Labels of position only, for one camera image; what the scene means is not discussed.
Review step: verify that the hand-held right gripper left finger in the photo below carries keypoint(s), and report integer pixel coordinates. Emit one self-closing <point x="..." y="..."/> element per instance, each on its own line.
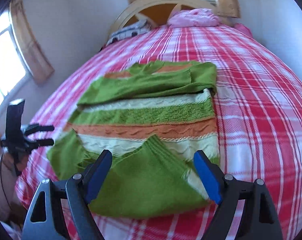
<point x="98" y="177"/>

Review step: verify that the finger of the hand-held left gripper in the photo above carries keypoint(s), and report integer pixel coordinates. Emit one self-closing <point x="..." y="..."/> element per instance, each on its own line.
<point x="40" y="128"/>
<point x="42" y="142"/>

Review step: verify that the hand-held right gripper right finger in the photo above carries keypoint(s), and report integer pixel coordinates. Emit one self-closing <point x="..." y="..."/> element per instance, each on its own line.
<point x="208" y="177"/>

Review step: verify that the green orange striped knit sweater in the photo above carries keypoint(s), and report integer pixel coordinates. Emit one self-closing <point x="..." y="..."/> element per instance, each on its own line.
<point x="151" y="115"/>

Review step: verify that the side window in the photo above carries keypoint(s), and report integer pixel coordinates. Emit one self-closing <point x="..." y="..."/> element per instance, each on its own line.
<point x="5" y="62"/>

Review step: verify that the yellow side curtain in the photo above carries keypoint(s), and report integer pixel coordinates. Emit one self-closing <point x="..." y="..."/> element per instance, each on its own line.
<point x="31" y="42"/>

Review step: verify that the red plaid bed sheet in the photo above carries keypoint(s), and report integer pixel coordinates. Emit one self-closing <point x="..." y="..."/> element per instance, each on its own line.
<point x="253" y="105"/>

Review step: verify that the white patterned pillow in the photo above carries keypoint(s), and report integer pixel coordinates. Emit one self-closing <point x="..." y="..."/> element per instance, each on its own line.
<point x="129" y="31"/>

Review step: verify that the pink crumpled cloth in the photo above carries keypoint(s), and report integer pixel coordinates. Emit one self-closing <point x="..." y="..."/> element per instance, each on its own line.
<point x="243" y="28"/>

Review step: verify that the pink pillow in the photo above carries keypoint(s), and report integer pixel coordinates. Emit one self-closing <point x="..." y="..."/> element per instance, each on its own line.
<point x="193" y="17"/>

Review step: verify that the cream wooden headboard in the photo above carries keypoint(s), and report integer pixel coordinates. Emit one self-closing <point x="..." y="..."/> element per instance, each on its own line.
<point x="151" y="0"/>

